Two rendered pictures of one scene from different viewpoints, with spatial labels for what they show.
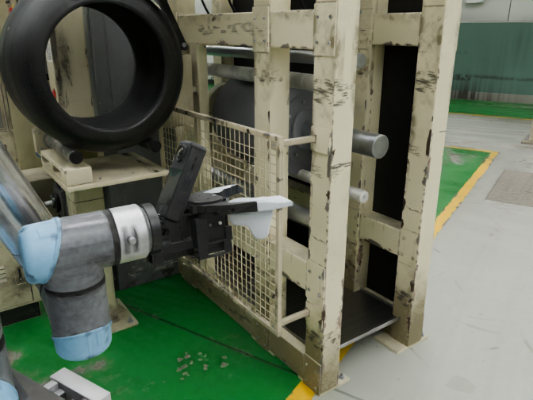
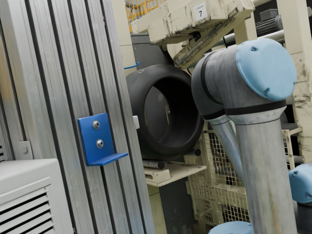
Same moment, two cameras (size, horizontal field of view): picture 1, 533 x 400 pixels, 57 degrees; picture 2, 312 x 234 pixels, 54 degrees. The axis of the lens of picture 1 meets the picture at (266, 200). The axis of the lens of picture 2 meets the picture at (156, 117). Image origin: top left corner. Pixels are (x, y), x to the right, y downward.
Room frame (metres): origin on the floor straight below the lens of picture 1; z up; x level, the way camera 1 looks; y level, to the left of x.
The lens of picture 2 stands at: (-0.12, 0.55, 1.30)
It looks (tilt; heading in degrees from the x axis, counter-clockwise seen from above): 4 degrees down; 2
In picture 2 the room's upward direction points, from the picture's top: 10 degrees counter-clockwise
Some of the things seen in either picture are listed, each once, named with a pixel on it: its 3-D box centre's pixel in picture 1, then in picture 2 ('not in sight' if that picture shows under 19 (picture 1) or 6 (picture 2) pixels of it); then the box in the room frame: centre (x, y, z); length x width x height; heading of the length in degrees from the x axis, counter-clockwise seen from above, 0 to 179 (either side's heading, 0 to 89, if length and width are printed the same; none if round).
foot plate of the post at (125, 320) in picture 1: (100, 317); not in sight; (2.00, 0.78, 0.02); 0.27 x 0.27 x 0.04; 35
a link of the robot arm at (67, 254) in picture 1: (69, 248); (311, 181); (0.57, 0.25, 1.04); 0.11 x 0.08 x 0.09; 122
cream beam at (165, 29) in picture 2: not in sight; (189, 22); (1.87, 0.30, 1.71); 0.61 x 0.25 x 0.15; 35
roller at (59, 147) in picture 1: (63, 148); (145, 162); (1.72, 0.73, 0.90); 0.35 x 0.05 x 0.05; 35
